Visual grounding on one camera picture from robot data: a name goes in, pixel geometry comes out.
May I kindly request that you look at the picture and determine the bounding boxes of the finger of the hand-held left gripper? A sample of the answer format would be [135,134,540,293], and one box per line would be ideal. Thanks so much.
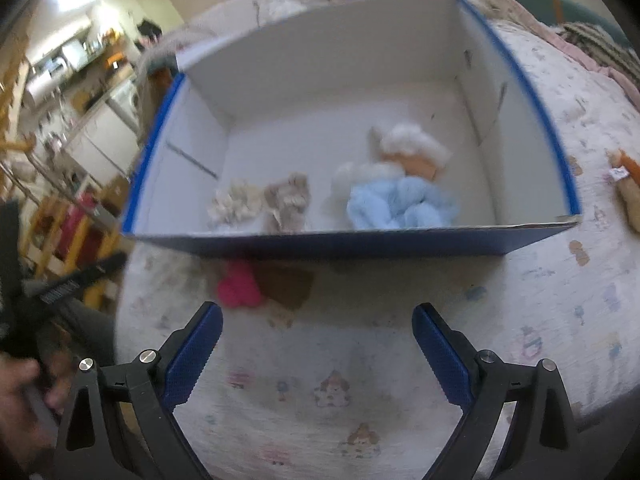
[39,251,129,307]

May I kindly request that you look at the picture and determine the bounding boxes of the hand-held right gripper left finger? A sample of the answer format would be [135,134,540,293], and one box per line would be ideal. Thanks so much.
[52,301,224,480]

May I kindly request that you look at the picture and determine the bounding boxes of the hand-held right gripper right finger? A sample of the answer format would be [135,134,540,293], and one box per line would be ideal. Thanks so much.
[411,302,581,480]

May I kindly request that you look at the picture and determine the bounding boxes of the pink plush toy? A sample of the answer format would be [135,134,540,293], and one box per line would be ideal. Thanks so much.
[216,262,266,309]

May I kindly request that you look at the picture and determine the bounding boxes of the cream lace scrunchie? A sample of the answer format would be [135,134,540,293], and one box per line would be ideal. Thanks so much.
[207,180,266,228]

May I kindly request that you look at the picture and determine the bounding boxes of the light blue plush toy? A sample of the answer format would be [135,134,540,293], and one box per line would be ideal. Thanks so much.
[332,160,461,234]

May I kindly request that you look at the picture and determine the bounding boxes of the tan lace scrunchie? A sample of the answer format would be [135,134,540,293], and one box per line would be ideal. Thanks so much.
[263,172,312,233]

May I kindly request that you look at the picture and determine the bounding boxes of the orange plush cylinder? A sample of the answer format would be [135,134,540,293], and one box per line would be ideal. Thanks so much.
[394,152,447,182]

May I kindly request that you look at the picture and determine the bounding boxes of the white fluffy plush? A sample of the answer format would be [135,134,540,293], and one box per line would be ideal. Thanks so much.
[369,122,454,167]

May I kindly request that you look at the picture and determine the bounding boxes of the blue cardboard box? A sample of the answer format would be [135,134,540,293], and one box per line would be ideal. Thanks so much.
[121,0,584,262]

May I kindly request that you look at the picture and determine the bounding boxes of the person's left hand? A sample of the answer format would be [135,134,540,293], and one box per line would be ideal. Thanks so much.
[0,352,76,443]

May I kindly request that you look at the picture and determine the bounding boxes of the pink storage bin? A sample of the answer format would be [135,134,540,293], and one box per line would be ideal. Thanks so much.
[50,195,109,267]

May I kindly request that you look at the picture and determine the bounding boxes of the brown plush toy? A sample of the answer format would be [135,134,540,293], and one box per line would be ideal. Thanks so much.
[255,265,317,312]

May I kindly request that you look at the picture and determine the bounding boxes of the white base cabinet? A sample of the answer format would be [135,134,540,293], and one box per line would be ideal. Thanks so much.
[64,105,142,187]

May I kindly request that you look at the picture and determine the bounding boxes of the white washing machine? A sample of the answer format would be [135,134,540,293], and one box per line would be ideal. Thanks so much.
[106,80,144,132]

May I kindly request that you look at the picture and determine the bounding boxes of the white water heater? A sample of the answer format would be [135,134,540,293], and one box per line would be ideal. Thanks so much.
[22,57,71,108]

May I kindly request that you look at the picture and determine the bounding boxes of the orange tagged plush toy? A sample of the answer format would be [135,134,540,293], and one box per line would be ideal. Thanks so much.
[606,147,640,234]

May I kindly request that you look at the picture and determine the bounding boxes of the black white crochet blanket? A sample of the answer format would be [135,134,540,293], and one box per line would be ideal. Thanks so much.
[556,21,640,79]

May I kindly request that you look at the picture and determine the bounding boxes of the pink cloth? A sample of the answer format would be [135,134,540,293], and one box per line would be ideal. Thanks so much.
[465,0,640,107]

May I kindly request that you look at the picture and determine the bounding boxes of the teal headboard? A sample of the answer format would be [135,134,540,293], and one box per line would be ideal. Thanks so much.
[506,0,617,29]

